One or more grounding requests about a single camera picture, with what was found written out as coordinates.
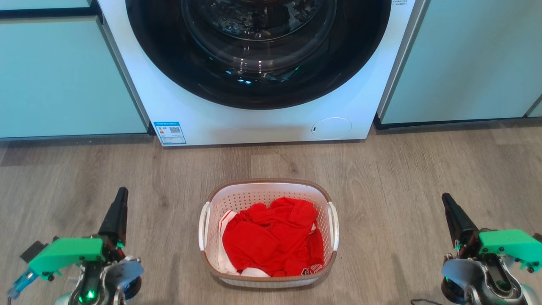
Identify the blue energy label sticker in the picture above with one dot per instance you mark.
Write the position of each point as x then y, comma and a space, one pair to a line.
169, 133

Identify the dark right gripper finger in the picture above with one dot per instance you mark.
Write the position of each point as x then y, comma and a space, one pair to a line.
457, 218

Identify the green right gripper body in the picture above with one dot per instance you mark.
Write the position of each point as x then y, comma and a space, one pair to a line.
508, 243

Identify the black round washing machine door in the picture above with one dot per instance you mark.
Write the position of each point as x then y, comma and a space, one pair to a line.
169, 63

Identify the white front-load washing machine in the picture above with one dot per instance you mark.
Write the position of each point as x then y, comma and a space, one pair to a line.
203, 123

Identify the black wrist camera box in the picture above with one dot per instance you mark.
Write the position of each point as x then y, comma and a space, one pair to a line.
33, 250

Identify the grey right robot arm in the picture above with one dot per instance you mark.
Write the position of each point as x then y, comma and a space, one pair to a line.
461, 271

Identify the pale green cabinet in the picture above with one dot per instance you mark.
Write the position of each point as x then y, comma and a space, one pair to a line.
537, 109
465, 63
63, 76

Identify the white perforated laundry basket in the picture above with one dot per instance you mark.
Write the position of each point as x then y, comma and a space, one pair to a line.
254, 190

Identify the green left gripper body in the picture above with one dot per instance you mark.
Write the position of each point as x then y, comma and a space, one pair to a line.
63, 254

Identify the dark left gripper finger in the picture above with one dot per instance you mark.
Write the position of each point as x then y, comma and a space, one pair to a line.
116, 216

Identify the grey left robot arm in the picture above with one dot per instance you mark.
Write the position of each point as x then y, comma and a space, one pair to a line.
114, 275

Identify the round white filter cover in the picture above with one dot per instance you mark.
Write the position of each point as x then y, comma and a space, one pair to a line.
332, 128

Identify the red garment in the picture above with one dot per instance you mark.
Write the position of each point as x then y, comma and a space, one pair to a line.
262, 241

